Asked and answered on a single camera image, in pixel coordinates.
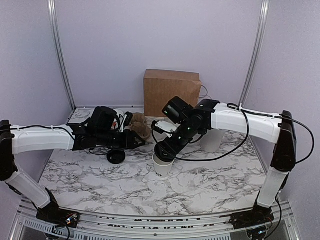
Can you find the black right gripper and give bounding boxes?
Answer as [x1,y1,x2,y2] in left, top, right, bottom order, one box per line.
[159,119,202,159]

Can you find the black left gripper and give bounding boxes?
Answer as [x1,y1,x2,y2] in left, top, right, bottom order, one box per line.
[96,129,146,152]

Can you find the white paper coffee cup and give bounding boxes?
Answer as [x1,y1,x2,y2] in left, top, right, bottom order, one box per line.
[152,153,175,178]

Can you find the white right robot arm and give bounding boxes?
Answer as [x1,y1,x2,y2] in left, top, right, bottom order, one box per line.
[151,96,297,224]

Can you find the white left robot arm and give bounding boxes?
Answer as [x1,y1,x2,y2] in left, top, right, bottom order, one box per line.
[0,120,146,223]

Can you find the brown paper takeout bag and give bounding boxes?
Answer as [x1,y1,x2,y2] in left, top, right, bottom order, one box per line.
[143,69,203,117]

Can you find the brown cardboard cup carrier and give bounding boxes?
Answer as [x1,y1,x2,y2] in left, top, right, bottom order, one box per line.
[129,112,151,141]

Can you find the black plastic cup lid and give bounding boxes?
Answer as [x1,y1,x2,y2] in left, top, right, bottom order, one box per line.
[106,150,126,165]

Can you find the white ribbed holder cup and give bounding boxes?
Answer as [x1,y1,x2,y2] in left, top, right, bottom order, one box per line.
[200,129,225,153]

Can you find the red paper bowl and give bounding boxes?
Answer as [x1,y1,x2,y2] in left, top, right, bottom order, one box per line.
[112,109,125,133]

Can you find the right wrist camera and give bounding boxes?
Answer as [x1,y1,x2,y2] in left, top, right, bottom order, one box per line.
[151,96,194,138]

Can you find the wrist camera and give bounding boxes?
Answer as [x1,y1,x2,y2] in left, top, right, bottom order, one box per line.
[151,96,194,138]
[86,106,133,135]

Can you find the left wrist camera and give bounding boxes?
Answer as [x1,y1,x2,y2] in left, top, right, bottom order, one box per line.
[86,106,133,135]

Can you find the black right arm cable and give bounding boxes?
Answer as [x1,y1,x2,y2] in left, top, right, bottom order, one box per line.
[151,102,316,166]

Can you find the aluminium front rail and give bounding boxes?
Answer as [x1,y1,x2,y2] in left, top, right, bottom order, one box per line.
[8,199,301,240]

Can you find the right aluminium frame post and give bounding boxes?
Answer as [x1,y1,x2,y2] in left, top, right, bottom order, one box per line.
[238,0,270,105]

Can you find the aluminium frame post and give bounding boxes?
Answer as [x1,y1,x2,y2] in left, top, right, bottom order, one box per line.
[47,0,76,111]
[238,0,270,105]

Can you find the left aluminium frame post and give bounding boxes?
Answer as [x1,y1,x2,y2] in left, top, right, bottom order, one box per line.
[47,0,76,111]

